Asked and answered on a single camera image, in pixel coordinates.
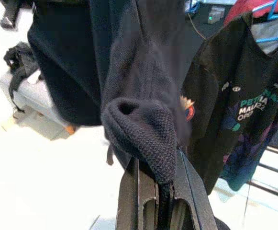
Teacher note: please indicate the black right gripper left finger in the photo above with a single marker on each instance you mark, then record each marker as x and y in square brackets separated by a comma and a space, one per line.
[131, 191]

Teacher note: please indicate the grey device with green light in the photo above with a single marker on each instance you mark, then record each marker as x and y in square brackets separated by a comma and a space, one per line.
[216, 18]

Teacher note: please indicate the blue plastic hanger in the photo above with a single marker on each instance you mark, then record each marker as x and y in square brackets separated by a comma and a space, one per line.
[276, 16]

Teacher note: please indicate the person dark leg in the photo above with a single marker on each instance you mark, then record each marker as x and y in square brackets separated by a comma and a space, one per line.
[8, 21]

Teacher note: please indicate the black printed sports jersey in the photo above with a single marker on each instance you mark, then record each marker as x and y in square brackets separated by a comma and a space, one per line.
[225, 131]

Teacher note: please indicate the dark knit garment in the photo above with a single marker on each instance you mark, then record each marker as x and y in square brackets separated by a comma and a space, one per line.
[141, 72]

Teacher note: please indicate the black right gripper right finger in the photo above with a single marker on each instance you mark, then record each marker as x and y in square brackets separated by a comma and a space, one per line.
[189, 187]

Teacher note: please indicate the red garment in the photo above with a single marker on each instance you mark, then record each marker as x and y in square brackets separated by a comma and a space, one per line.
[239, 12]

